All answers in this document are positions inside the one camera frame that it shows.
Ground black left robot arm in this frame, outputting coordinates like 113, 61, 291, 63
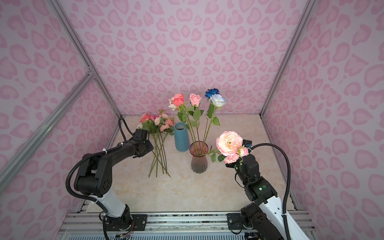
66, 129, 154, 231

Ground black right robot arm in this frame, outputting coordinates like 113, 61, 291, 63
226, 155, 308, 240

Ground corner aluminium post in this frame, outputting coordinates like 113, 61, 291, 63
260, 0, 319, 119
47, 0, 122, 118

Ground pale blue white rose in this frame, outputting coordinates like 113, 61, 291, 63
203, 88, 227, 142

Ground pink glass vase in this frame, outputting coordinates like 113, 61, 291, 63
189, 141, 209, 174

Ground diagonal aluminium frame bar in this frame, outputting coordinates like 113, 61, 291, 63
1, 71, 94, 193

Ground teal ceramic vase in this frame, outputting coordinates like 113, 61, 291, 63
174, 122, 190, 152

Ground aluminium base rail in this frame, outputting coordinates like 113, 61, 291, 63
56, 210, 319, 240

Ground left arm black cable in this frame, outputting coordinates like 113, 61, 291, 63
65, 116, 136, 240

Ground cream white rose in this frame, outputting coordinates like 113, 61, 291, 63
169, 93, 194, 143

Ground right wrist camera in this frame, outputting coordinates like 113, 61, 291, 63
243, 139, 252, 149

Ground right corner aluminium post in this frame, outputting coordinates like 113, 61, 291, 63
260, 0, 319, 119

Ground pink cream spray roses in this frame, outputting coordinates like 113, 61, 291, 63
149, 110, 175, 178

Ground left corner aluminium post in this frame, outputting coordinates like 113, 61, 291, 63
47, 0, 122, 118

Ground small pink spray roses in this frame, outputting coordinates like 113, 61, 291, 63
208, 131, 249, 164

